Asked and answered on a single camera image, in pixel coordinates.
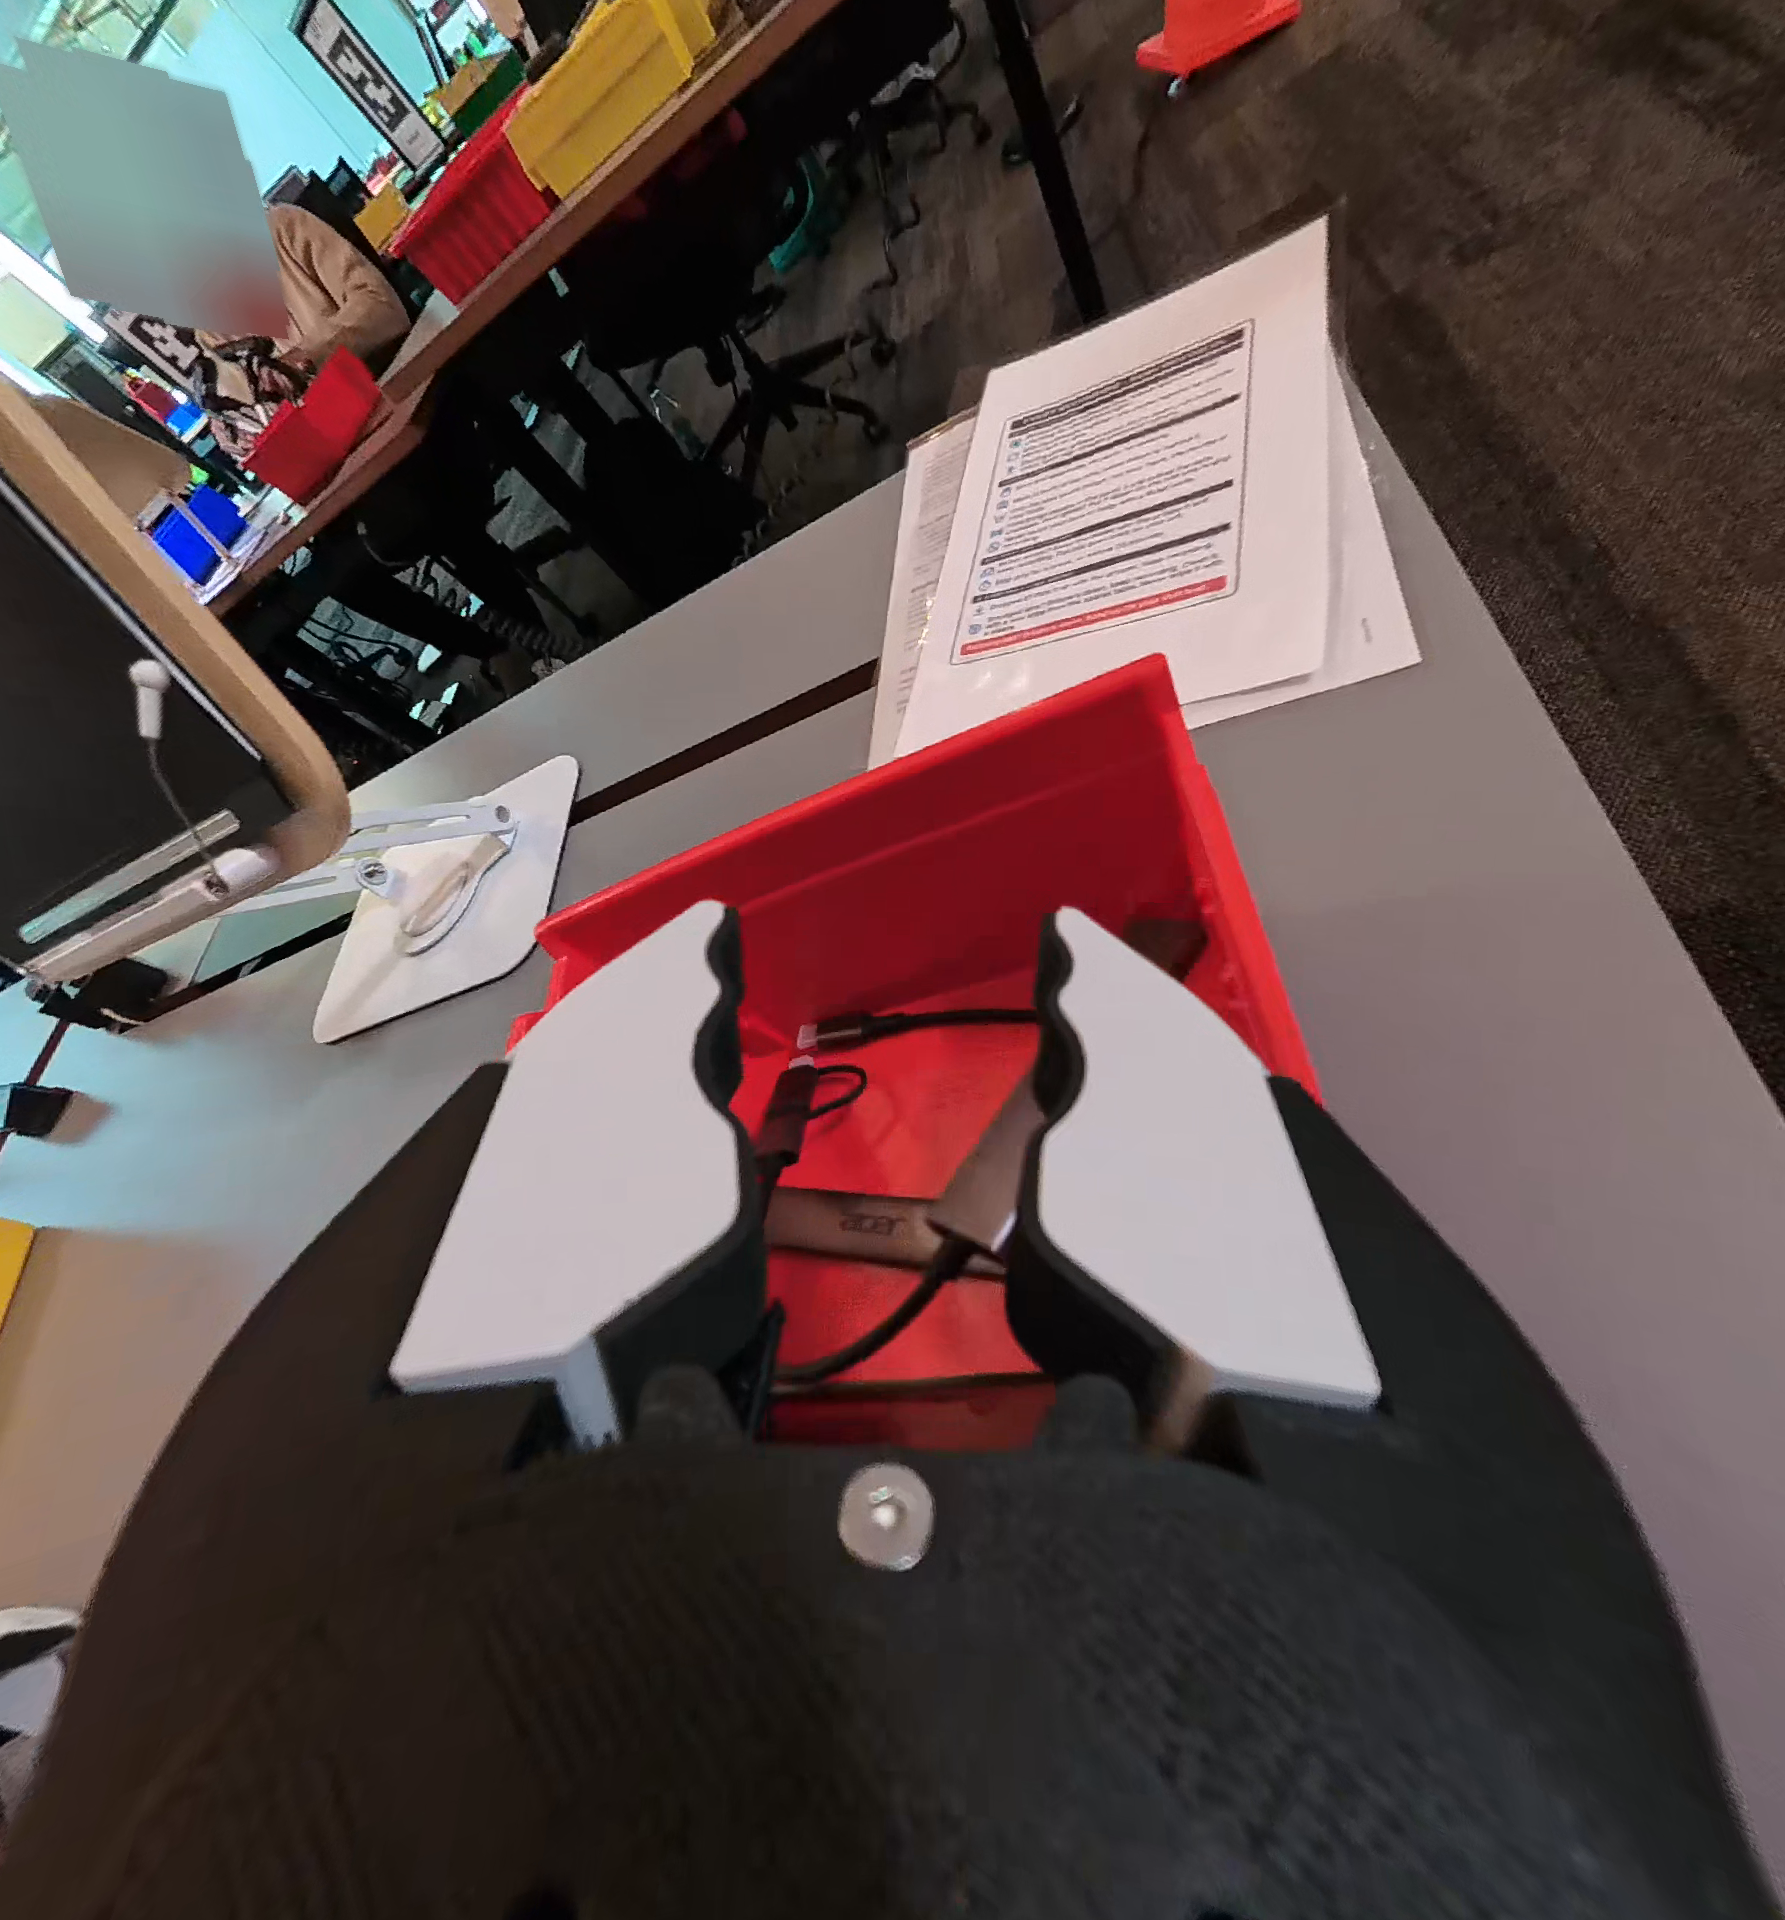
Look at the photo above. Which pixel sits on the grey desk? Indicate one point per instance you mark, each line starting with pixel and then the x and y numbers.
pixel 1508 1051

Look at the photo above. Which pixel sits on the blue storage bin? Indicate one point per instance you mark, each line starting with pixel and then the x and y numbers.
pixel 193 541

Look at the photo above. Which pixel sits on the small red storage bin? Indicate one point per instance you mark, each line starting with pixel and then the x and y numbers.
pixel 315 429

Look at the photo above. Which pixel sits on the small black box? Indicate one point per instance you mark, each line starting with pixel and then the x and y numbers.
pixel 30 1113

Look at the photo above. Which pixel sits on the white paper sheet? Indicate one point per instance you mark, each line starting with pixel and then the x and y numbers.
pixel 1373 629

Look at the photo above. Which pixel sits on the white screen stand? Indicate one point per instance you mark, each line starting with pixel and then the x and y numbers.
pixel 516 840

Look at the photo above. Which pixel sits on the grey USB hub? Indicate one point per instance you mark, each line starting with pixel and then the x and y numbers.
pixel 863 1224

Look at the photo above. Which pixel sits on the laminated instruction sheet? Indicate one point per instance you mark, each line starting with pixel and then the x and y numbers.
pixel 1117 495

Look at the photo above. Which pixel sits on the framed black-white marker sign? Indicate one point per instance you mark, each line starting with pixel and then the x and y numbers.
pixel 375 74

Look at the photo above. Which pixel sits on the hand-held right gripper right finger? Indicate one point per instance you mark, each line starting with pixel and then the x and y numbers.
pixel 1192 1184

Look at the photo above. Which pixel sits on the black office chair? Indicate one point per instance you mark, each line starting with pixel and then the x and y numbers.
pixel 713 391

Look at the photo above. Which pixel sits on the orange cone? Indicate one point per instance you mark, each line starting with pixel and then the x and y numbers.
pixel 1222 29

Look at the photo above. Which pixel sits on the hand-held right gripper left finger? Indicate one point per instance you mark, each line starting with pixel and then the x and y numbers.
pixel 592 1184

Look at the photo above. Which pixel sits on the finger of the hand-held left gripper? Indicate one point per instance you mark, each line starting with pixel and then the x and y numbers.
pixel 30 1702
pixel 1 1644

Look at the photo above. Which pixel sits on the black screen in wooden frame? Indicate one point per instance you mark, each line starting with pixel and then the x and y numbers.
pixel 52 675

